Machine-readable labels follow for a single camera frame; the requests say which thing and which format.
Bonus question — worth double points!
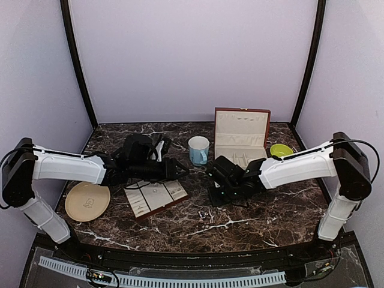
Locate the black corner post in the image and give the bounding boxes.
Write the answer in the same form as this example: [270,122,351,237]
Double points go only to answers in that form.
[60,0,98,130]
[290,0,326,130]

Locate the black left corner post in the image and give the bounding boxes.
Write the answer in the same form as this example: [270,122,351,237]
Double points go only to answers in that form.
[60,0,98,130]

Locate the black right corner post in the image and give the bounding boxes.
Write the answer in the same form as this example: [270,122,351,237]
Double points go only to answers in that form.
[290,0,326,130]

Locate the brown jewelry tray insert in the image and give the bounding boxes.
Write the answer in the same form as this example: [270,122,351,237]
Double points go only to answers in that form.
[124,181,188,221]

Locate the black front table rail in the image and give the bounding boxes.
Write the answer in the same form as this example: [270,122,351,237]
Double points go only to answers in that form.
[35,229,362,271]

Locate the brown open jewelry box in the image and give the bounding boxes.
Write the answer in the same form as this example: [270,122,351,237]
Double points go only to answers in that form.
[214,107,271,169]

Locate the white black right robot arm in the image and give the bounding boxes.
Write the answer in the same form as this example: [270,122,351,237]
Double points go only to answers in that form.
[206,132,374,260]

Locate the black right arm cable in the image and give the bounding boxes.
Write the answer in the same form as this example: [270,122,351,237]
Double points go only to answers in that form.
[329,139,381,187]

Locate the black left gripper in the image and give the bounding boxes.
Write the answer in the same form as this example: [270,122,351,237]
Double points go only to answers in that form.
[129,157,190,184]

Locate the green bowl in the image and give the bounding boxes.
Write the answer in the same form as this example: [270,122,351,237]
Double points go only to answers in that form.
[270,143,294,157]

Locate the small silver earrings on table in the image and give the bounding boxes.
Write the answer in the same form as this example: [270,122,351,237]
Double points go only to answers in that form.
[199,211,206,219]

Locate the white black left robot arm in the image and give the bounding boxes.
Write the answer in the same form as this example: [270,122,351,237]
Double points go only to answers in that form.
[1,134,189,262]

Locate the beige round plate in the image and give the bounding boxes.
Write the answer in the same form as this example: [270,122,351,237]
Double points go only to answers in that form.
[65,182,110,222]

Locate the light blue mug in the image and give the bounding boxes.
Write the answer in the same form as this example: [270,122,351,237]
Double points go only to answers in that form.
[188,136,209,166]

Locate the white slotted cable duct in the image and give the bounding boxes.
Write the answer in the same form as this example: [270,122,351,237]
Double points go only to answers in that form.
[38,256,286,287]

